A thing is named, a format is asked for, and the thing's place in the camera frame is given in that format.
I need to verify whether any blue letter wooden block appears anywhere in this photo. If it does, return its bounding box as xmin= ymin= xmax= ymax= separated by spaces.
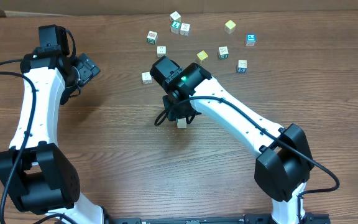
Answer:
xmin=177 ymin=118 xmax=187 ymax=129

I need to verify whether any red sided wooden block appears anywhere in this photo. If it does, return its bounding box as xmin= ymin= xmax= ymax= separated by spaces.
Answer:
xmin=157 ymin=46 xmax=167 ymax=58

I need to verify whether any patterned top wooden block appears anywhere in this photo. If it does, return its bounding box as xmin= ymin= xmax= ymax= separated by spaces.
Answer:
xmin=218 ymin=46 xmax=229 ymax=60

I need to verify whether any yellow sided wooden block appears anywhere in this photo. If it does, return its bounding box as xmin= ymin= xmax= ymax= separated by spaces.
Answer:
xmin=237 ymin=60 xmax=247 ymax=73

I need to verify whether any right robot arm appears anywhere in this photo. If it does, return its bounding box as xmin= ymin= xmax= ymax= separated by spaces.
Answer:
xmin=151 ymin=59 xmax=313 ymax=223

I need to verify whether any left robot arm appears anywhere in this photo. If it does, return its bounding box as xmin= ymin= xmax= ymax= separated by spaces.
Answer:
xmin=0 ymin=47 xmax=109 ymax=223

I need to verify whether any far left wooden block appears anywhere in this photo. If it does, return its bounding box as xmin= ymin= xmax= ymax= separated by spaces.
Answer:
xmin=142 ymin=72 xmax=152 ymax=85

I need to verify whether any yellow top central block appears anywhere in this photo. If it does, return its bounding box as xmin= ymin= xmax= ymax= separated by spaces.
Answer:
xmin=196 ymin=50 xmax=209 ymax=64

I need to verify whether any green edged wooden block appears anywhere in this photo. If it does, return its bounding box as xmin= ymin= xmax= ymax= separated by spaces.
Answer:
xmin=147 ymin=30 xmax=158 ymax=44

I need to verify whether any wooden block beside teal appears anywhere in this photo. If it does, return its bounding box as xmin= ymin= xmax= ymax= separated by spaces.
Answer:
xmin=180 ymin=23 xmax=190 ymax=36

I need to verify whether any teal letter wooden block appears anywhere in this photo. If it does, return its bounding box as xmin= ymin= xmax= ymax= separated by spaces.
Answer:
xmin=170 ymin=21 xmax=181 ymax=34

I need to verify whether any plain top wooden block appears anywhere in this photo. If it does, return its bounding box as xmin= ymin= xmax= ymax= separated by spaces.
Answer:
xmin=170 ymin=11 xmax=181 ymax=22

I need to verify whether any yellow top far block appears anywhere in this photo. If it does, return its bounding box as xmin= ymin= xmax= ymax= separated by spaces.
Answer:
xmin=224 ymin=20 xmax=236 ymax=34

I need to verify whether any blue letter P block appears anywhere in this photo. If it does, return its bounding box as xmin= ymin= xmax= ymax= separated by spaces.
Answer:
xmin=246 ymin=34 xmax=256 ymax=47

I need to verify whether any cardboard back wall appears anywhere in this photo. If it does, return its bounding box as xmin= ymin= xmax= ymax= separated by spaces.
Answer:
xmin=0 ymin=0 xmax=358 ymax=16

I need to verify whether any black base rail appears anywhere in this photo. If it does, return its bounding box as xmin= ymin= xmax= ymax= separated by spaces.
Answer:
xmin=104 ymin=213 xmax=332 ymax=224

